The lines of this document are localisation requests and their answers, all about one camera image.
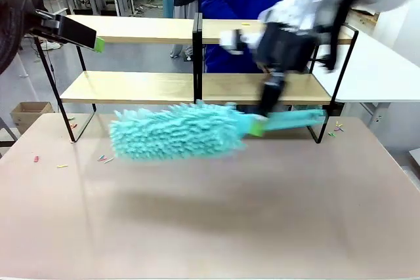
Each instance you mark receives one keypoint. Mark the cardboard box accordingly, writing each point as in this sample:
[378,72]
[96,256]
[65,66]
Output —
[31,116]

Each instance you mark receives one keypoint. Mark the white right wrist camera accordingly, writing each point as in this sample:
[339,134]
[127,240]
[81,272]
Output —
[236,42]

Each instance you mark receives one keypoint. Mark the red paper scrap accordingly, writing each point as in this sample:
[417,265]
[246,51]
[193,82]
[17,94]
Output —
[73,125]

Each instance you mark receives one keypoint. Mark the pink paper scrap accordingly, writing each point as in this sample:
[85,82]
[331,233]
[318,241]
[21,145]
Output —
[102,157]
[36,158]

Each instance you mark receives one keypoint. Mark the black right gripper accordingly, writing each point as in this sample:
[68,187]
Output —
[285,48]

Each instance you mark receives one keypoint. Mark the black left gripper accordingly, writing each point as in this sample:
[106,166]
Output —
[47,24]

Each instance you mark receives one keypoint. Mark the wood and black metal shelf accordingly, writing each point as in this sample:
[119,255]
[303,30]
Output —
[147,83]

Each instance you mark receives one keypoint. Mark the white side table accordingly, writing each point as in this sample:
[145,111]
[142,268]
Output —
[377,73]

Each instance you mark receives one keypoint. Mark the green paper scrap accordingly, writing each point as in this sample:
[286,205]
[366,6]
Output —
[332,134]
[109,160]

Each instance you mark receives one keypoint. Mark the teal microfiber duster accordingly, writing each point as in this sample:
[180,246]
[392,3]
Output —
[177,132]

